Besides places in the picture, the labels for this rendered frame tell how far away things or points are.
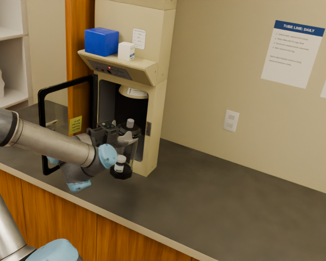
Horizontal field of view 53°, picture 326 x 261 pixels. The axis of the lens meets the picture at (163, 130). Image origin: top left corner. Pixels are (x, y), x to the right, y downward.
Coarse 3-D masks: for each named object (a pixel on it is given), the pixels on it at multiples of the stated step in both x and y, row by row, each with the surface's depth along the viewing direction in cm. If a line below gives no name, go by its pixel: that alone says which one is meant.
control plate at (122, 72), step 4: (88, 60) 137; (92, 64) 140; (96, 64) 138; (100, 64) 136; (104, 64) 135; (100, 68) 141; (104, 68) 139; (108, 68) 137; (112, 68) 135; (116, 68) 134; (120, 68) 132; (108, 72) 142; (112, 72) 140; (116, 72) 138; (120, 72) 136; (124, 72) 134; (120, 76) 140; (124, 76) 138; (128, 76) 136
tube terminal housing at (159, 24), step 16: (96, 0) 136; (96, 16) 139; (112, 16) 135; (128, 16) 132; (144, 16) 129; (160, 16) 126; (128, 32) 135; (160, 32) 128; (160, 48) 132; (160, 64) 136; (112, 80) 147; (128, 80) 143; (160, 80) 141; (160, 96) 146; (160, 112) 152; (160, 128) 158; (144, 144) 153; (144, 160) 156; (144, 176) 160
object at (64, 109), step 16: (48, 96) 130; (64, 96) 137; (80, 96) 146; (48, 112) 132; (64, 112) 140; (80, 112) 149; (48, 128) 135; (64, 128) 144; (80, 128) 153; (48, 160) 141
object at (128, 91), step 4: (120, 88) 153; (124, 88) 150; (128, 88) 148; (132, 88) 148; (120, 92) 151; (124, 92) 149; (128, 92) 148; (132, 92) 148; (136, 92) 147; (140, 92) 148; (144, 92) 148; (128, 96) 148; (132, 96) 148; (136, 96) 148; (140, 96) 148; (144, 96) 149; (148, 96) 150
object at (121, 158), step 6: (120, 132) 133; (132, 138) 133; (138, 138) 138; (132, 144) 135; (120, 150) 136; (126, 150) 136; (132, 150) 137; (120, 156) 138; (126, 156) 137; (132, 156) 139; (120, 162) 139; (126, 162) 139; (132, 162) 142; (114, 168) 141; (120, 168) 140; (126, 168) 141
